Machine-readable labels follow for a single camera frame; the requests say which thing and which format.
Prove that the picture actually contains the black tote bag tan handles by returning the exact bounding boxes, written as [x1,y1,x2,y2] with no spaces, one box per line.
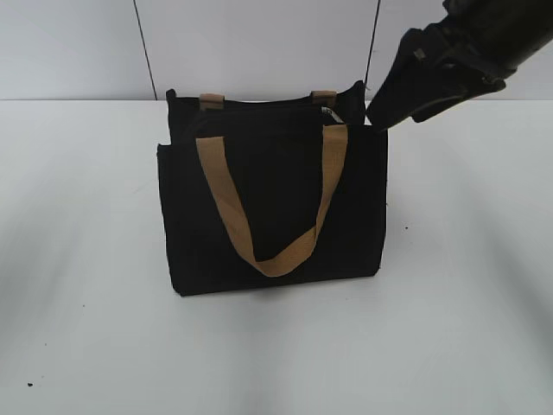
[156,81,388,297]

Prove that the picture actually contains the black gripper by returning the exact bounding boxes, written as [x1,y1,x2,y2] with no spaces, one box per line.
[365,21,505,131]

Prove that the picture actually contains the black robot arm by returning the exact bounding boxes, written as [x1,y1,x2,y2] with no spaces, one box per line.
[366,1,552,131]

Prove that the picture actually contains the silver zipper pull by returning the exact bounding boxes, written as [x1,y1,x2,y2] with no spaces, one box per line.
[321,106,344,124]

